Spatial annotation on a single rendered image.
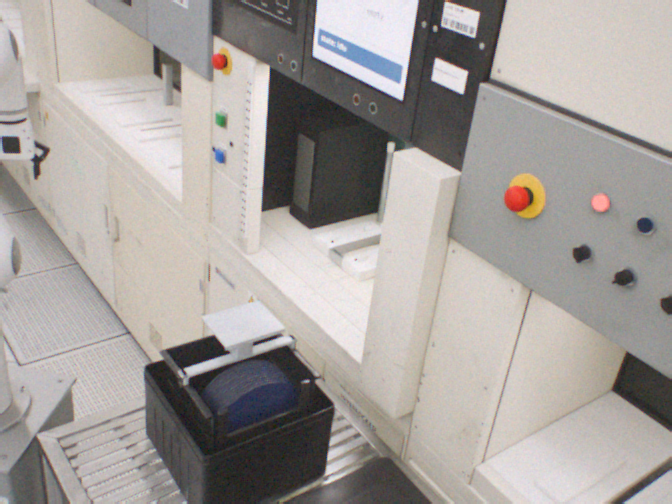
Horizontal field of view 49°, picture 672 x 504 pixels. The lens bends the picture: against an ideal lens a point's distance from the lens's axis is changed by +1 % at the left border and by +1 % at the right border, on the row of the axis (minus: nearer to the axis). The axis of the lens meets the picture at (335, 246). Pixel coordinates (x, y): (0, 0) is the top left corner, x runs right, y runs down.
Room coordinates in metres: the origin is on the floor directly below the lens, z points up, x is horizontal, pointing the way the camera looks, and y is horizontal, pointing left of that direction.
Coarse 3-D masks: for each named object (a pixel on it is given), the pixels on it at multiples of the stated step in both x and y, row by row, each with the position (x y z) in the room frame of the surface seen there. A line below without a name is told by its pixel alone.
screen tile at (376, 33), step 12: (372, 0) 1.35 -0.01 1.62; (384, 0) 1.32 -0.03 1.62; (396, 0) 1.30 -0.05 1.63; (396, 12) 1.29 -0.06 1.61; (408, 12) 1.27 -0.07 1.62; (372, 24) 1.34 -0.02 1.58; (384, 24) 1.32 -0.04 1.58; (396, 24) 1.29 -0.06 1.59; (408, 24) 1.27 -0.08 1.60; (372, 36) 1.34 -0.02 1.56; (384, 36) 1.31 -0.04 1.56; (396, 36) 1.29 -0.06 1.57; (384, 48) 1.31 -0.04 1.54; (396, 48) 1.28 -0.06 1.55
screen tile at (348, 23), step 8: (352, 0) 1.39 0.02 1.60; (360, 0) 1.37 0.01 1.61; (320, 8) 1.46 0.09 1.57; (328, 8) 1.44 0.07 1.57; (336, 8) 1.42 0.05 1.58; (352, 8) 1.39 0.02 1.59; (360, 8) 1.37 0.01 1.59; (320, 16) 1.46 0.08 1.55; (328, 16) 1.44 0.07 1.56; (336, 16) 1.42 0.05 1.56; (344, 16) 1.40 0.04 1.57; (352, 16) 1.39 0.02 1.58; (328, 24) 1.44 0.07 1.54; (336, 24) 1.42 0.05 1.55; (344, 24) 1.40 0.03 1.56; (352, 24) 1.38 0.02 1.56; (344, 32) 1.40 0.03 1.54; (352, 32) 1.38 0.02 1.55
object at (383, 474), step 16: (368, 464) 0.98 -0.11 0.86; (384, 464) 0.99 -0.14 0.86; (336, 480) 0.93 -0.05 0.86; (352, 480) 0.94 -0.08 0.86; (368, 480) 0.94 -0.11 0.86; (384, 480) 0.95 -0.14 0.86; (400, 480) 0.95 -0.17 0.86; (304, 496) 0.89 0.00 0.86; (320, 496) 0.89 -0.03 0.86; (336, 496) 0.90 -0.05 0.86; (352, 496) 0.90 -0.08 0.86; (368, 496) 0.91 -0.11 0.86; (384, 496) 0.91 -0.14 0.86; (400, 496) 0.92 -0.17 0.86; (416, 496) 0.92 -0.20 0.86
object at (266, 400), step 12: (264, 384) 1.02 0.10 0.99; (276, 384) 1.03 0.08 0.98; (288, 384) 1.05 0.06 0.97; (240, 396) 0.99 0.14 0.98; (252, 396) 1.00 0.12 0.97; (264, 396) 1.02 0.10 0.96; (276, 396) 1.04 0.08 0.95; (288, 396) 1.05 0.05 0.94; (228, 408) 0.97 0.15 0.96; (240, 408) 0.99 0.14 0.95; (252, 408) 1.00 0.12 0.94; (264, 408) 1.02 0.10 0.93; (276, 408) 1.04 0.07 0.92; (288, 408) 1.05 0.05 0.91; (228, 420) 0.98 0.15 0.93; (240, 420) 0.99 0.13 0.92; (252, 420) 1.01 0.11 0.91; (216, 432) 0.96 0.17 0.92; (228, 432) 0.98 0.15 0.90
